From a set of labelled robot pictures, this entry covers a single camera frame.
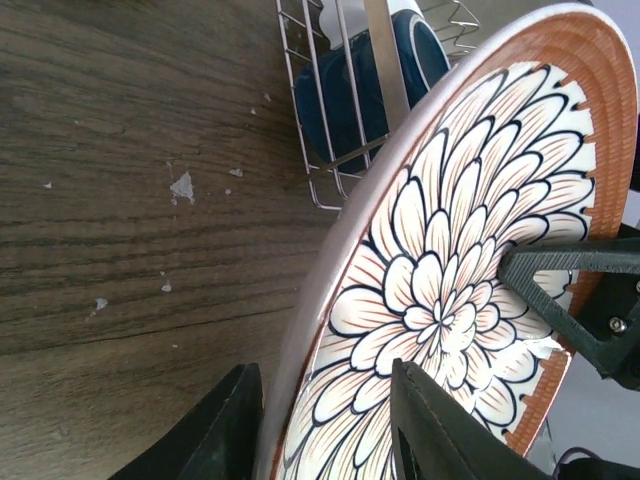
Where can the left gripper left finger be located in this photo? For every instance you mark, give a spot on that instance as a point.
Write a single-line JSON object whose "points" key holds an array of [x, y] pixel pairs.
{"points": [[216, 439]]}

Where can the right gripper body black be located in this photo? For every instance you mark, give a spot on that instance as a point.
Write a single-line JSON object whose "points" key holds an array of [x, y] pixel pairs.
{"points": [[609, 340]]}

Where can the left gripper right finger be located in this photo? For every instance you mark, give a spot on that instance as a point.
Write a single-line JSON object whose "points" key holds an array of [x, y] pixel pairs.
{"points": [[433, 437]]}

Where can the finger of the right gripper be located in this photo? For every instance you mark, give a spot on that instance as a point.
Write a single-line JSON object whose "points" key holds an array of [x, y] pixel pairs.
{"points": [[517, 269]]}

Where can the patterned round plate orange rim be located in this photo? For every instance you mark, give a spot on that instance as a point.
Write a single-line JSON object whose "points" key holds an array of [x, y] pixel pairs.
{"points": [[529, 140]]}

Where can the dark blue mug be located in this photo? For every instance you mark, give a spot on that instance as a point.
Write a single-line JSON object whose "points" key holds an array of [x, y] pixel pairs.
{"points": [[325, 103]]}

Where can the metal wire dish rack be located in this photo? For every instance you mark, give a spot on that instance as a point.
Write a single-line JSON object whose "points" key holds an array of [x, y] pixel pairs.
{"points": [[456, 24]]}

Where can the white scalloped bowl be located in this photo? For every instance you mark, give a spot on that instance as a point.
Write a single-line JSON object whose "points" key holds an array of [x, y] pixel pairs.
{"points": [[355, 16]]}

